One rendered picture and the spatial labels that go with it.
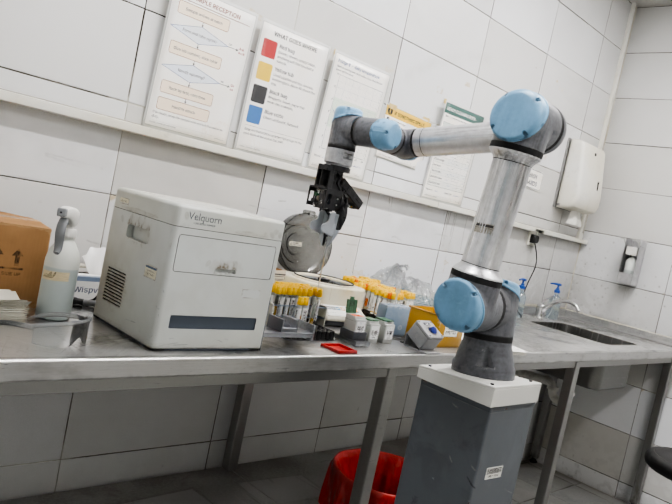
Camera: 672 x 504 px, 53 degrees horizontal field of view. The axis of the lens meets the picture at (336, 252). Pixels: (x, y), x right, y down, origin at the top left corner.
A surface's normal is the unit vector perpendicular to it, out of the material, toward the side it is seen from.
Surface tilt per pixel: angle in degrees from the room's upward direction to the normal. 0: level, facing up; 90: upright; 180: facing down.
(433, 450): 90
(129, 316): 90
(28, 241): 89
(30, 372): 91
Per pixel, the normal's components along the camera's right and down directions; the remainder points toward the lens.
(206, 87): 0.66, 0.26
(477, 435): -0.70, -0.10
